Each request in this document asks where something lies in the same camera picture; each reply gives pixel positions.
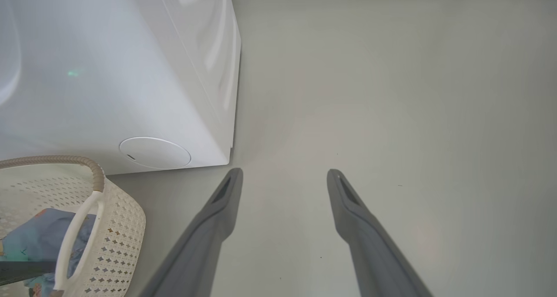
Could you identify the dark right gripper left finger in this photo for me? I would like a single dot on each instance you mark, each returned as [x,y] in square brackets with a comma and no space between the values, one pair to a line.
[196,262]

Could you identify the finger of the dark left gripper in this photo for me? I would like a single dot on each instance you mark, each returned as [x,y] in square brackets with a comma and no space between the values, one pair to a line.
[21,271]

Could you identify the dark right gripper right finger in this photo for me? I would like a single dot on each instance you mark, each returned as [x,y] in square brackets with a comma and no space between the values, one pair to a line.
[383,271]

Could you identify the blue patterned cloth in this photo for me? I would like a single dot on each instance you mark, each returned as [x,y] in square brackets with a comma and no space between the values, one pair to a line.
[39,236]

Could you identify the white front-load washing machine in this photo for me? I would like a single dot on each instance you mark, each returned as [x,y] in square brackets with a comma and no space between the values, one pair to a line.
[109,71]

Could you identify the cream perforated laundry basket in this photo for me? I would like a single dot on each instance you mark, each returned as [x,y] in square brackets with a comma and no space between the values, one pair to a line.
[117,227]

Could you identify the round white filter cover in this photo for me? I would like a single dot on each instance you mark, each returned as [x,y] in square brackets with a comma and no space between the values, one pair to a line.
[154,152]

